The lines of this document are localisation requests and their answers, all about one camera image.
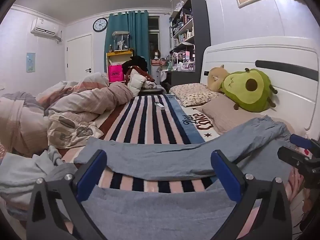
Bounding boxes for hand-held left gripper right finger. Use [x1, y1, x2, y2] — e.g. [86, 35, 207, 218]
[210, 150, 293, 240]

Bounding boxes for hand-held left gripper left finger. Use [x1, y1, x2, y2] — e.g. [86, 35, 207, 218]
[26, 149, 108, 240]

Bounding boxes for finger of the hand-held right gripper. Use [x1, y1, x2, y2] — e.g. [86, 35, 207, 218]
[289, 134, 314, 151]
[277, 146, 313, 172]

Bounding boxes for blue-grey pants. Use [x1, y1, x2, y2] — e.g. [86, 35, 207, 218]
[74, 117, 300, 240]

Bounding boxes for cream printed cloth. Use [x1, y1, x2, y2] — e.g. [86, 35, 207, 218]
[47, 112, 104, 153]

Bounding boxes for pale blue garment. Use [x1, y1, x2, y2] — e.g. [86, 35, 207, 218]
[0, 145, 78, 215]

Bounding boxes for pink striped quilt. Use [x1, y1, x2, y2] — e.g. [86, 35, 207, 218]
[0, 72, 134, 155]

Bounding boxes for green avocado plush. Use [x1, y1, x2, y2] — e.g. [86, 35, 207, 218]
[220, 68, 278, 113]

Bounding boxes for striped printed blanket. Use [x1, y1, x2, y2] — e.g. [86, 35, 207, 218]
[61, 93, 315, 240]

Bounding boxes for floral pillow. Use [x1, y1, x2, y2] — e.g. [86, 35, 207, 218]
[169, 83, 223, 107]

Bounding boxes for white bed headboard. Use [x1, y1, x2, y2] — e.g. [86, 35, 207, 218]
[200, 36, 320, 145]

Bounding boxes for tan plush toy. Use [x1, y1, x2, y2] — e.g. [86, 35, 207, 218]
[207, 65, 229, 92]

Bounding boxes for white puffer jacket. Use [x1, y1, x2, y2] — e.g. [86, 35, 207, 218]
[127, 69, 148, 97]

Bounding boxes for pink shopping bag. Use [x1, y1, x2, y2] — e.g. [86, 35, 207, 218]
[108, 64, 125, 83]

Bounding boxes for dark cluttered desk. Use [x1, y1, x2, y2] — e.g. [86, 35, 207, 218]
[160, 69, 200, 87]

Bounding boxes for red-brown garment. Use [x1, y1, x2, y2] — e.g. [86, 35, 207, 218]
[125, 65, 156, 83]

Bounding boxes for white door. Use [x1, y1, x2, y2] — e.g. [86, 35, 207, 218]
[66, 34, 93, 82]

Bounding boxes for black clothing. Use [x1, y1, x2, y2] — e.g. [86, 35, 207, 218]
[122, 55, 150, 73]

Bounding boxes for yellow shelf unit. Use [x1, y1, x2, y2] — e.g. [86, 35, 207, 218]
[106, 50, 133, 80]

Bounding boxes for glass display case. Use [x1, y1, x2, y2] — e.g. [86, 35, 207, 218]
[112, 31, 130, 52]

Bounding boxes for dark tall bookshelf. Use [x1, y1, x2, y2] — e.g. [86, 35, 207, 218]
[169, 0, 212, 85]

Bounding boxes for teal curtain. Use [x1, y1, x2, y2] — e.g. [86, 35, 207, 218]
[104, 10, 150, 75]

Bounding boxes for white air conditioner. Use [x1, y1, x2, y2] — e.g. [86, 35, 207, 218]
[31, 18, 62, 42]

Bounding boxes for window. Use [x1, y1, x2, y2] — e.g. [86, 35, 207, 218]
[148, 16, 160, 55]

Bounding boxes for small blue wall poster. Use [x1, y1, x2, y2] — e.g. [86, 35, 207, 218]
[26, 52, 36, 73]

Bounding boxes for round wall clock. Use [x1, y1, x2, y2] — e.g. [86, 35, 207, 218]
[93, 18, 108, 32]

